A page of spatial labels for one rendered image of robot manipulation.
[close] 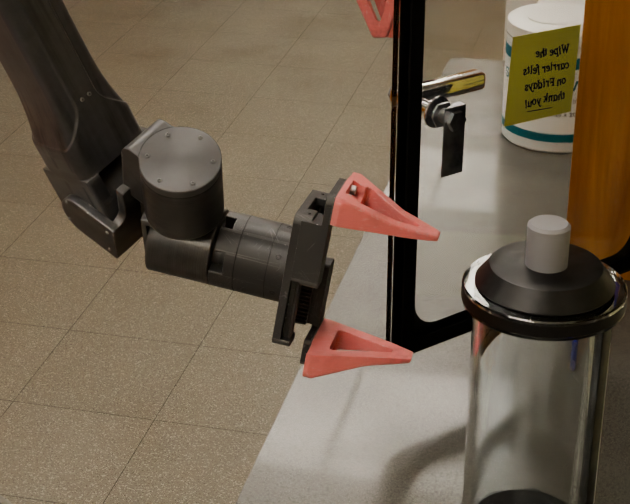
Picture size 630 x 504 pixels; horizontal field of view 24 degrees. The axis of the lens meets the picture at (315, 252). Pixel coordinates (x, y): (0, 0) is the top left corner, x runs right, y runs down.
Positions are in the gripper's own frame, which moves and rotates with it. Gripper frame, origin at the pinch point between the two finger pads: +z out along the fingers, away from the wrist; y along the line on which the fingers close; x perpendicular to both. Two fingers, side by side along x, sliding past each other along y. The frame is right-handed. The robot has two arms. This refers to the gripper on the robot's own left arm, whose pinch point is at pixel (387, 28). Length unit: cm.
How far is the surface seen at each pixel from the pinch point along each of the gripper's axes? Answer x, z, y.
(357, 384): -0.3, 30.9, -10.3
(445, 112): -11.1, 6.9, -19.3
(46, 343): 128, 64, 144
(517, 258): -20.3, 15.8, -34.2
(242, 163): 127, 32, 247
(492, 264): -19.0, 16.1, -35.6
